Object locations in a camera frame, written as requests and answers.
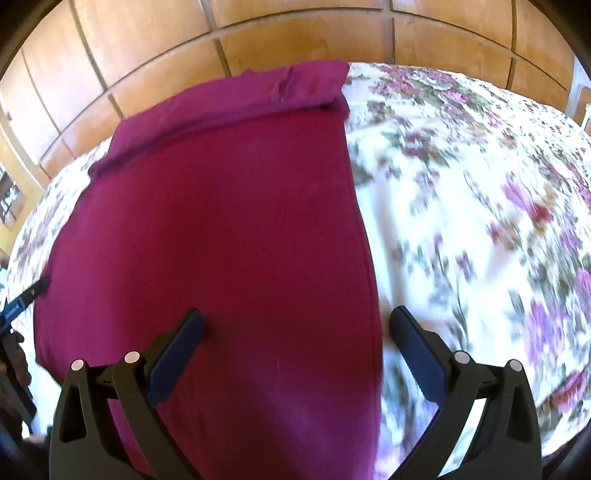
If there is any wooden wardrobe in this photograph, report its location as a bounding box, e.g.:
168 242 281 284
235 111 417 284
0 0 583 195

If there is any person's left hand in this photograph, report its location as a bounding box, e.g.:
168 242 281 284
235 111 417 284
0 330 32 391

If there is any floral bedspread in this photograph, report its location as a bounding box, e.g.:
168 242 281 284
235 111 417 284
4 62 591 480

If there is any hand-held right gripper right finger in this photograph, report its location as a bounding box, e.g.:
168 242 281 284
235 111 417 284
390 305 543 480

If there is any maroon knit garment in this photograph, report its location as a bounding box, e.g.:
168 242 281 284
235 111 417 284
33 60 386 480

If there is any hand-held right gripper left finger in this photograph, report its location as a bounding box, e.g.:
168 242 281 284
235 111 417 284
50 308 205 480

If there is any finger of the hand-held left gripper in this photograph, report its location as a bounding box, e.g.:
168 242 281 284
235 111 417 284
0 277 52 326

